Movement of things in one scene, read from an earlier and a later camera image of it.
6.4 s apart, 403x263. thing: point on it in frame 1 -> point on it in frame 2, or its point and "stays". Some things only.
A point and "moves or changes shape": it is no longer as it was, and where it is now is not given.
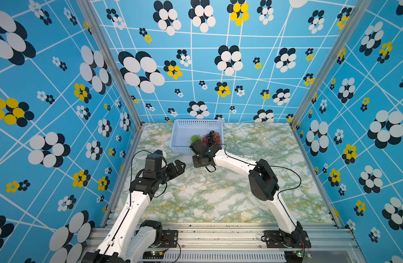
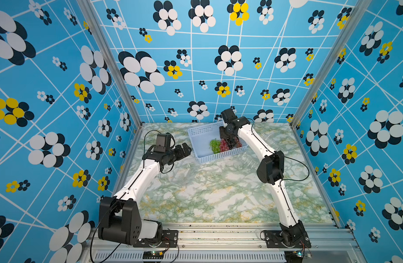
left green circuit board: [153, 255] stays
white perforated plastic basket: [183, 130] moves or changes shape
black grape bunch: [212, 138] -> [232, 141]
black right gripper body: [197, 161] -> [224, 132]
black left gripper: [174, 172] -> [180, 154]
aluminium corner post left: [90, 13] stays
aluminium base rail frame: [245, 244] stays
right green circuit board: [294, 256] stays
